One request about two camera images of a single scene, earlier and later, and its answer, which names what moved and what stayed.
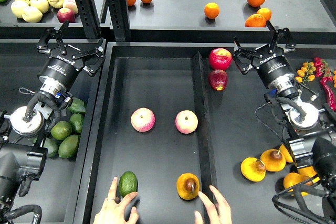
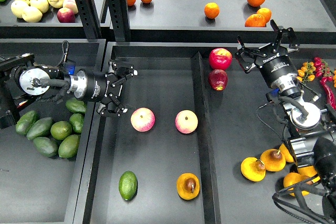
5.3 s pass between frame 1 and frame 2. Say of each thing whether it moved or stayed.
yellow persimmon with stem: stayed
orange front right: stayed
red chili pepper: stayed
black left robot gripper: moved
